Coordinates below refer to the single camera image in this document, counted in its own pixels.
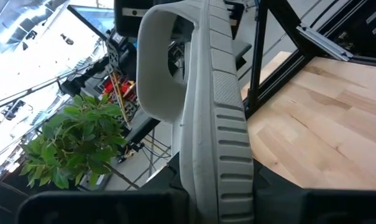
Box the green plant in black pot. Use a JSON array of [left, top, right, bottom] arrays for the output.
[[18, 93, 139, 190]]

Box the white foam slide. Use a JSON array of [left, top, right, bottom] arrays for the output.
[[136, 0, 255, 224]]

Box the black drawer cabinet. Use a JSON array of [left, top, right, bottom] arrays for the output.
[[318, 0, 376, 68]]

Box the silver metal rail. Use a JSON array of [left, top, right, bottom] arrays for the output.
[[295, 24, 354, 62]]

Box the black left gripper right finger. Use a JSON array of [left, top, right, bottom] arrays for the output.
[[254, 160, 305, 224]]

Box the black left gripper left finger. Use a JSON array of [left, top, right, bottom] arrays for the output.
[[139, 152, 185, 191]]

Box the red bin storage rack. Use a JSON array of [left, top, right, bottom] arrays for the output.
[[102, 77, 137, 96]]

